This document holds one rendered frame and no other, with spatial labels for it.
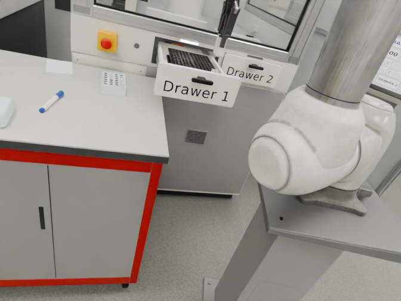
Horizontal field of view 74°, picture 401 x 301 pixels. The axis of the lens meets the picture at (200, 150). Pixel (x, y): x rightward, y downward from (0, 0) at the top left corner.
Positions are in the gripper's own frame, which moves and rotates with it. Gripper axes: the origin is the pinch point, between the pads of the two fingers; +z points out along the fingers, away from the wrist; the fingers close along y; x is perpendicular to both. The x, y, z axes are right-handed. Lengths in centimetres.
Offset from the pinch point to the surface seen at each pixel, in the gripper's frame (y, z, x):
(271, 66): 21.2, 8.0, -33.5
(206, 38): 23.4, 3.1, -0.2
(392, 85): 1, 0, -83
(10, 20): 61, 23, 89
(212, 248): -13, 100, -23
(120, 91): -3.7, 21.8, 32.1
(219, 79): -10.8, 8.4, 0.2
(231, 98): -10.8, 14.4, -6.3
